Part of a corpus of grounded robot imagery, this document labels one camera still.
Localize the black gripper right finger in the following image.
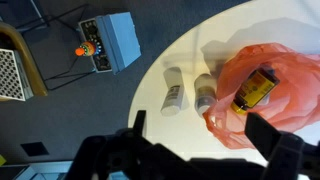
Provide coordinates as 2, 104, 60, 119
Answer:
244, 112, 283, 161

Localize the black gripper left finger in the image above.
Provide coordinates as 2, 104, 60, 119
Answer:
132, 109, 148, 138

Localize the brown bottle with yellow lid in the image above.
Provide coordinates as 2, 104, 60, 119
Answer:
229, 68, 280, 115

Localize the white cylindrical bottle with label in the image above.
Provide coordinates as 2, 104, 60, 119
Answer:
159, 66, 190, 118

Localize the white bottle with white cap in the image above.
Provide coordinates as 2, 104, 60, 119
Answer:
193, 73, 218, 118

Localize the orange plastic bowl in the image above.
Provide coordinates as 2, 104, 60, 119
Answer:
202, 43, 320, 150

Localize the blue control box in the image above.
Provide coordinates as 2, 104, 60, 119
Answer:
78, 12, 142, 75

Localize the orange emergency stop button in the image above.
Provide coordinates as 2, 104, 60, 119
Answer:
74, 40, 98, 58

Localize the dark floor outlet plate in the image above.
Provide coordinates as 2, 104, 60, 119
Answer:
20, 141, 50, 158

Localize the blue grey padded cart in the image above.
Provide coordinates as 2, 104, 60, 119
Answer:
0, 160, 74, 180

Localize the white perforated panel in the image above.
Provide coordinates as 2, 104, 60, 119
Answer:
0, 48, 27, 102

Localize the thin black floor cable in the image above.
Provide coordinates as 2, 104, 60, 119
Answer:
14, 3, 98, 92

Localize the wooden chair frame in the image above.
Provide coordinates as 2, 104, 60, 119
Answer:
0, 21, 48, 102

